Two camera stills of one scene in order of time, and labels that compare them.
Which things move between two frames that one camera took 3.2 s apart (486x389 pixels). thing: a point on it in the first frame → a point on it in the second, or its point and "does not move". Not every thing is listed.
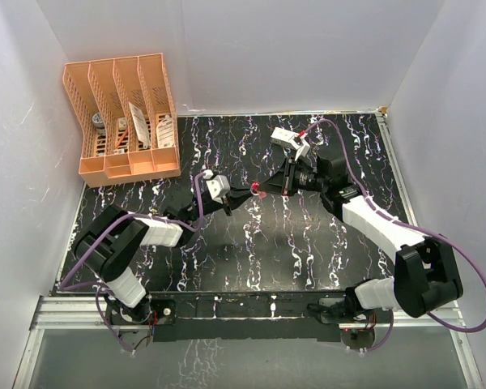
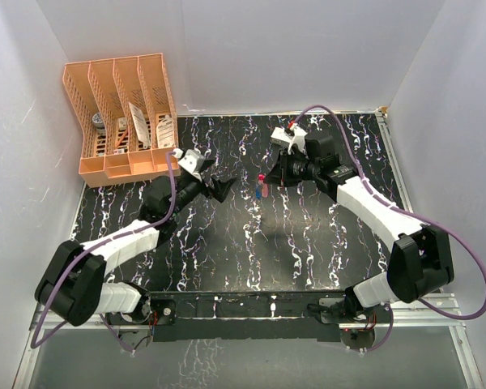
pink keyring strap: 254,186 → 262,178
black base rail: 229,316 does not move
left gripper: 238,196 → 219,188
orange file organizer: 125,110 does not move
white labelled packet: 164,133 does not move
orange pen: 121,138 does not move
